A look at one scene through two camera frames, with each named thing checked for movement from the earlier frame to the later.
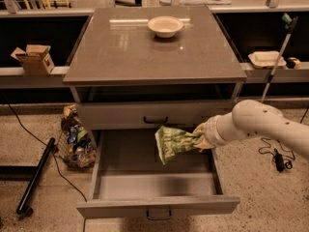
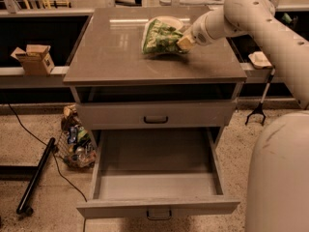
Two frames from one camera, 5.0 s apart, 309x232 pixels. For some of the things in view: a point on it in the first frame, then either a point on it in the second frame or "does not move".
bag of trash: [76, 145] does not move
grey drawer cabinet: [135, 70] does not move
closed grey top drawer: [149, 115] does not move
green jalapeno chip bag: [172, 142] to [161, 38]
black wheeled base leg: [22, 207] does not move
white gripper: [210, 131] to [197, 35]
